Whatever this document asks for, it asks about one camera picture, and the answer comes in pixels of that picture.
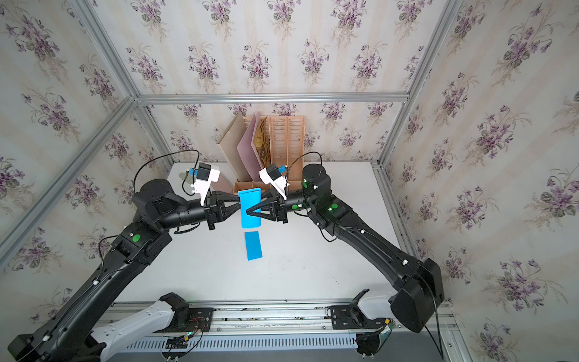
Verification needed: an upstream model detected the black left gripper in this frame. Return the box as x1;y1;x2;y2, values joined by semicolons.
153;192;246;233

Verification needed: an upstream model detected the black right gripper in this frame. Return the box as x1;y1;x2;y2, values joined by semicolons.
246;189;320;227

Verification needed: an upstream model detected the blue square paper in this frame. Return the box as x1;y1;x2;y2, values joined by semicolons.
244;231;263;261
238;188;262;229

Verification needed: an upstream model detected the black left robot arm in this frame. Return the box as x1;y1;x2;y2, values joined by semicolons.
8;163;241;361

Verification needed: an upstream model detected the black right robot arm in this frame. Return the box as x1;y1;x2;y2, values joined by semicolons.
245;161;445;333

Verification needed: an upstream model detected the pink pencil case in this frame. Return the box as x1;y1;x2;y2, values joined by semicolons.
214;173;234;194

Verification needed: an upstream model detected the pink folder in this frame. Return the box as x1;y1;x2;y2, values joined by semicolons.
237;113;262;181

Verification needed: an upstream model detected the grey green eraser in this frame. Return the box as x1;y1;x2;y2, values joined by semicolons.
179;173;191;182

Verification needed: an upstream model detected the beige folder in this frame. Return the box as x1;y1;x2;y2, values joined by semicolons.
217;114;251;182

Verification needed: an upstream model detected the patterned yellow book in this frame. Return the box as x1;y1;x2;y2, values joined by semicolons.
253;116;271;170

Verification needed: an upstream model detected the peach plastic file organizer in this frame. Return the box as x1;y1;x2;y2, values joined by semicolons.
234;116;305;192

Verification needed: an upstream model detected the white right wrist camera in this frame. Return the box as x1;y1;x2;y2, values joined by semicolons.
259;164;289;200

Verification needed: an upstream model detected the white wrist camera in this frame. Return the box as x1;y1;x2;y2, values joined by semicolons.
259;164;289;200
188;162;220;205

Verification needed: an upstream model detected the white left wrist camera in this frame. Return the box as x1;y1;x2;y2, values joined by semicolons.
188;162;220;205

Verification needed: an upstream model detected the aluminium mounting rail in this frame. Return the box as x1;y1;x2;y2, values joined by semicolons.
96;299;459;336

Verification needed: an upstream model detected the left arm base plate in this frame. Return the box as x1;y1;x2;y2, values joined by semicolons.
160;308;215;333

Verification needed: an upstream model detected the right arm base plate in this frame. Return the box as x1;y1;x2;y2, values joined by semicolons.
327;305;387;330

